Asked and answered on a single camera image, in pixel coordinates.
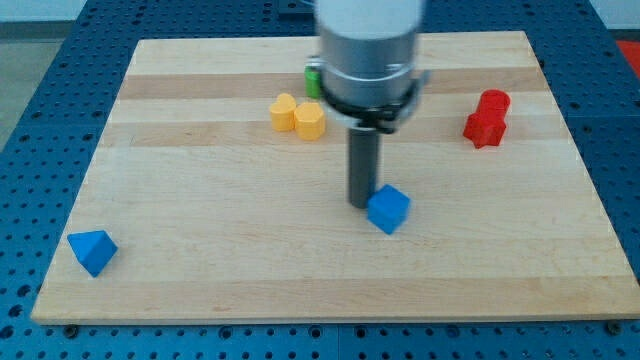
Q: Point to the blue cube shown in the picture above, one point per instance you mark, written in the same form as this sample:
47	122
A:
388	209

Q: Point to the yellow hexagon block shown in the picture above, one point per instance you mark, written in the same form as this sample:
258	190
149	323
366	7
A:
310	121

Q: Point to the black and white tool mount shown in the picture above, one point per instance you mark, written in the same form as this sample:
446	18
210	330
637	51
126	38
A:
385	119

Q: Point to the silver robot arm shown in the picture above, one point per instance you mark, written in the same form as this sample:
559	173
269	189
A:
366	64

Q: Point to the wooden board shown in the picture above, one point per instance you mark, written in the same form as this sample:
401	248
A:
219	219

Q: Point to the green block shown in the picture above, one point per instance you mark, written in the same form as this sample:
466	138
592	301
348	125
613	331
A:
313	87

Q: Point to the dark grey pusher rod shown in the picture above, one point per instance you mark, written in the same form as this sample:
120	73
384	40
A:
363	156

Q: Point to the blue triangular prism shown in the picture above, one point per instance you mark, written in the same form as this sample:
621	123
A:
93	250

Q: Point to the red star block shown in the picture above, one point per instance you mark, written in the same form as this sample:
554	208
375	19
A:
485	129

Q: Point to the yellow heart block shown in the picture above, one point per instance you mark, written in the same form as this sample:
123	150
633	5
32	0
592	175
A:
282	113

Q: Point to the red cylinder block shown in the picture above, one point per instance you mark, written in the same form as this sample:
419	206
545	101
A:
494	103

